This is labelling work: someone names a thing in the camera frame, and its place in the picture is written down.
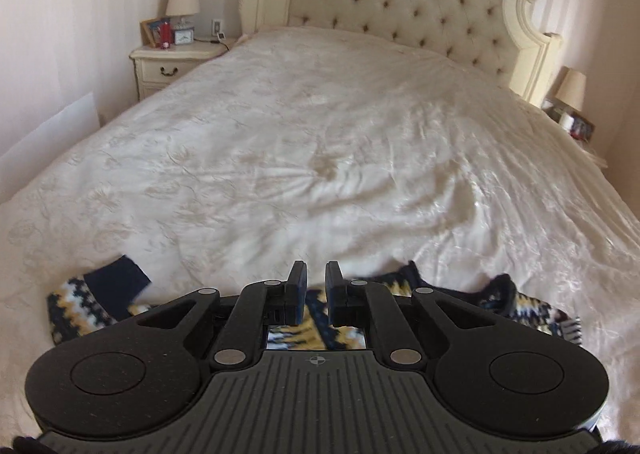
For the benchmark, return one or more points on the white wall outlet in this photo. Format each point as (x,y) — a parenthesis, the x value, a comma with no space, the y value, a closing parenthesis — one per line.
(217,26)

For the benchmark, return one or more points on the dark picture frame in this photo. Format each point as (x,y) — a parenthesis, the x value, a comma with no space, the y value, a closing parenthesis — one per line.
(582,129)

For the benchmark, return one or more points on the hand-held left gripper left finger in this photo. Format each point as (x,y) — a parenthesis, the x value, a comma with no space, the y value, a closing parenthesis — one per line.
(296,294)

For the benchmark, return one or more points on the cream shade table lamp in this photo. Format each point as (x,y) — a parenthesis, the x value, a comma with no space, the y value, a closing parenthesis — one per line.
(571,89)

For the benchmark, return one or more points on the cream nightstand with drawer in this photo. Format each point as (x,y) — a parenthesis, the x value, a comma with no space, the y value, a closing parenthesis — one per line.
(167,68)

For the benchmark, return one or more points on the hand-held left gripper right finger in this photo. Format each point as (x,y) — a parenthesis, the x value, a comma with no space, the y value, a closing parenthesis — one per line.
(334,294)

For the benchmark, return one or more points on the cream floral bedspread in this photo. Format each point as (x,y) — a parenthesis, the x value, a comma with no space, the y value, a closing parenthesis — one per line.
(320,134)

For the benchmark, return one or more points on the red bottle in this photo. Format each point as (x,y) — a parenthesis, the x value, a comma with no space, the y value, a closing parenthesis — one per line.
(165,34)

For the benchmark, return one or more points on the wooden picture frame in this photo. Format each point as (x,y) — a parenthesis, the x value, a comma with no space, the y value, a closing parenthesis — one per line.
(148,33)

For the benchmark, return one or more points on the white alarm clock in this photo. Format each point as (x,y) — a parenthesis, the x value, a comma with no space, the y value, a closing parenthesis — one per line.
(183,37)

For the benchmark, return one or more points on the navy yellow patterned knit sweater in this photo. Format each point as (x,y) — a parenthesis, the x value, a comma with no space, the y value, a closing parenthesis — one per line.
(75,305)

